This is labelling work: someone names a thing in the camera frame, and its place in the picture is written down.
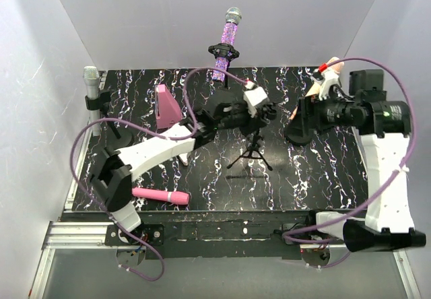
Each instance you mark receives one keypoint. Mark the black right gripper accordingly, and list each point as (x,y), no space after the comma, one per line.
(308,108)

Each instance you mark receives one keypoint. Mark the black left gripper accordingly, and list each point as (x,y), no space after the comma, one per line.
(252,123)

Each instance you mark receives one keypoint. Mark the black tripod microphone stand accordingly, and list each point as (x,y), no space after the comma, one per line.
(252,152)

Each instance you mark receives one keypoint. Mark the black tripod shock-mount stand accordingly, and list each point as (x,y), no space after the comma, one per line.
(224,53)

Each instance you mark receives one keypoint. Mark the purple glitter microphone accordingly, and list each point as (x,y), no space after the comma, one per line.
(233,17)

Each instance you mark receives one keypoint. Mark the pink plastic microphone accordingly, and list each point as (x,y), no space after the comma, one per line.
(175,197)

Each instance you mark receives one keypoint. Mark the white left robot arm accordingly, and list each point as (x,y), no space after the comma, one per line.
(115,171)

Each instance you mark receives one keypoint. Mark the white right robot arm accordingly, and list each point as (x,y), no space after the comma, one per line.
(384,128)

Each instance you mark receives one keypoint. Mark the black round-base stand right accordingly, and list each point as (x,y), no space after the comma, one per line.
(298,136)

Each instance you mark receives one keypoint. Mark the black round-base stand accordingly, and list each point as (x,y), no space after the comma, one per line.
(117,137)
(298,136)

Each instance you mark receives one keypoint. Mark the beige microphone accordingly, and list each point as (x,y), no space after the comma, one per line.
(333,63)

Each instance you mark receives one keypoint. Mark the black round-base stand left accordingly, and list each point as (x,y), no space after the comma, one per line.
(117,137)

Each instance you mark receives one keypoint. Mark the silver microphone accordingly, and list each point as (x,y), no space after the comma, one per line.
(92,79)

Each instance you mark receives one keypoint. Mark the blue and white small block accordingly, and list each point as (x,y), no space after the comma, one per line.
(184,158)

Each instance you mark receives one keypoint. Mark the pink wedge-shaped box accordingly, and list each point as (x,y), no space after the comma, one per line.
(168,111)

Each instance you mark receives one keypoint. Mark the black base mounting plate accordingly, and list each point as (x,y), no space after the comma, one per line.
(218,234)

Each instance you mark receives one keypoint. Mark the aluminium frame rail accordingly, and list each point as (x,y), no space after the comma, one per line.
(85,230)

